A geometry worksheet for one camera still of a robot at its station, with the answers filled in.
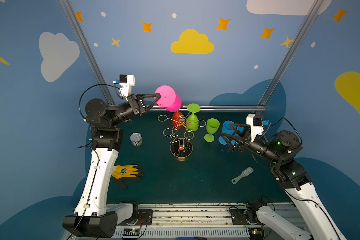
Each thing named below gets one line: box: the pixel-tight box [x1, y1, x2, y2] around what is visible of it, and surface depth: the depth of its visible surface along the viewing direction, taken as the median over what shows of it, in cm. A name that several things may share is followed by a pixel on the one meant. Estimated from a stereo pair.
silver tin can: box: [130, 132, 143, 147], surface depth 101 cm
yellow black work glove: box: [111, 164, 144, 190], surface depth 88 cm
